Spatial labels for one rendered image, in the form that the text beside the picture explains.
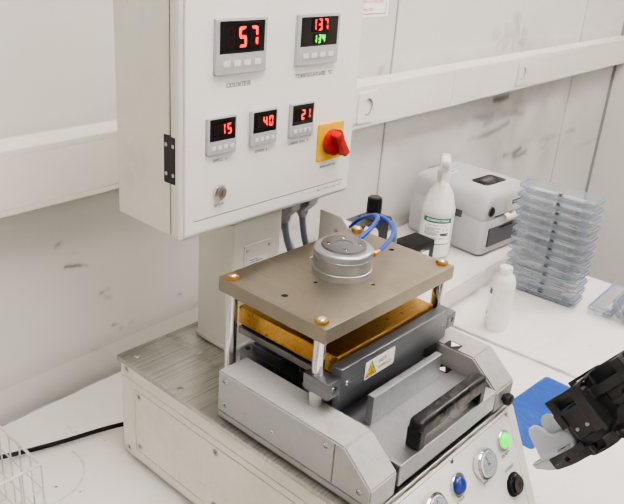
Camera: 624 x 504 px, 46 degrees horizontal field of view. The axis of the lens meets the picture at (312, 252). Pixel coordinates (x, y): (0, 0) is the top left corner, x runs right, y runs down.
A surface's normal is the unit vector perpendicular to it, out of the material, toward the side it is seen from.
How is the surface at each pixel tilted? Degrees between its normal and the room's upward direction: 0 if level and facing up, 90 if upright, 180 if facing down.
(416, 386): 90
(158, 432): 90
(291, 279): 0
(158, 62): 90
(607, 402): 90
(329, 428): 0
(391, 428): 0
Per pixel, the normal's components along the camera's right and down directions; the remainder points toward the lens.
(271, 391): 0.07, -0.91
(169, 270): 0.76, 0.31
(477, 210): -0.71, 0.20
